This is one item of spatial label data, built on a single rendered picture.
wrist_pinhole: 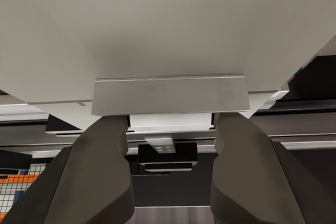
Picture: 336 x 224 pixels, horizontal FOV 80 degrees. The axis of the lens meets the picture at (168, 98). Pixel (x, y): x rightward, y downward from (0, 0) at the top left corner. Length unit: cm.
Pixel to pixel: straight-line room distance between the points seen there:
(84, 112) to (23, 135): 43
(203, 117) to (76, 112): 11
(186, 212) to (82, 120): 14
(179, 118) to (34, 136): 46
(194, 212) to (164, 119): 10
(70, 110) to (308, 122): 49
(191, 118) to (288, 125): 37
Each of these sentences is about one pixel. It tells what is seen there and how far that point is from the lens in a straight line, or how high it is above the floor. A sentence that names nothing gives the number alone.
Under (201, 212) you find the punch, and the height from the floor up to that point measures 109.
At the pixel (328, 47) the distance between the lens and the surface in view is 40.
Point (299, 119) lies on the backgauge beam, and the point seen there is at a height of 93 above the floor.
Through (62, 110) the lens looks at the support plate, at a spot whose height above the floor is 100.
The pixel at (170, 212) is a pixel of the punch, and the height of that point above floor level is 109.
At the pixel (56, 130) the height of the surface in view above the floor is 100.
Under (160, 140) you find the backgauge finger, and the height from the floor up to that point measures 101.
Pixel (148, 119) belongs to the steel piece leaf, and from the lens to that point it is 19.
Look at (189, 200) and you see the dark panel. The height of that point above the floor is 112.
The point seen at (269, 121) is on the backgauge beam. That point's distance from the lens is 52.
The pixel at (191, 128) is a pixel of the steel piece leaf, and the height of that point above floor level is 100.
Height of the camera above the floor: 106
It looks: 22 degrees down
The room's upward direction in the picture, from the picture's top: 179 degrees clockwise
